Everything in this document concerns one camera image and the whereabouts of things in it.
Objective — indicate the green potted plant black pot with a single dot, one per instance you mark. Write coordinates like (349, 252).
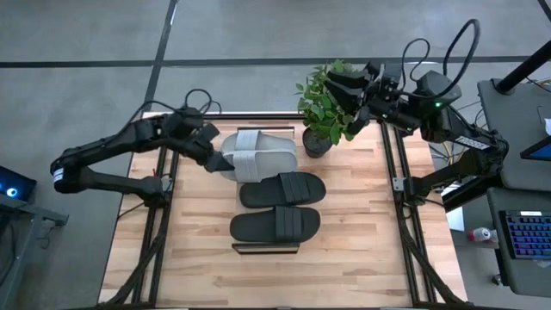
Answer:
(316, 144)

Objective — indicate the red white bottle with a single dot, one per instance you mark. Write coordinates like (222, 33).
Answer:
(482, 235)

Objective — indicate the black slide sandal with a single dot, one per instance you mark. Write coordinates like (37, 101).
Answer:
(262, 194)
(258, 226)

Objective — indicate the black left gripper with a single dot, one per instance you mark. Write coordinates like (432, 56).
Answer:
(187, 133)

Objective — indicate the white paper sheet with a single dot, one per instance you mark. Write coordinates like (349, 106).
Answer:
(547, 127)
(455, 219)

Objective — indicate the black box blue light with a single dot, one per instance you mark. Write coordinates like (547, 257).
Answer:
(17, 183)

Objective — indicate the grey slide sandal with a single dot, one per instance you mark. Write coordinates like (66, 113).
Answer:
(275, 142)
(275, 165)

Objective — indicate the tablet screen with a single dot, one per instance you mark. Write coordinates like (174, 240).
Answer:
(542, 150)

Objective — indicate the wooden shelf black metal frame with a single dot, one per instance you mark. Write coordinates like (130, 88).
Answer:
(262, 248)

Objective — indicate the black pole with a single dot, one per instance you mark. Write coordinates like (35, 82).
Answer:
(525, 66)

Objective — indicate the backlit keyboard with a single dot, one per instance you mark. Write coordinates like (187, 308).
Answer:
(529, 234)

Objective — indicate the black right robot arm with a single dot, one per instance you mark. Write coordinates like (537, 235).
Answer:
(439, 125)

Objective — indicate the grey metal stand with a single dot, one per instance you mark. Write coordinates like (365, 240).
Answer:
(26, 211)

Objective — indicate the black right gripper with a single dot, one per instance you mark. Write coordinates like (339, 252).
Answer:
(387, 99)

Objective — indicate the grey desk with keyboard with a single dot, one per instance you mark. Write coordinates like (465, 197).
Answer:
(529, 280)

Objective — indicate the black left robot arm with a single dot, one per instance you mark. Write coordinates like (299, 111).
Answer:
(99, 150)

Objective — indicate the grey desk with pole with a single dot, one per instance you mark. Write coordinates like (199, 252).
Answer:
(525, 120)

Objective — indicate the black aluminium table frame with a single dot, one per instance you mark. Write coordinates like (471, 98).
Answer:
(241, 116)

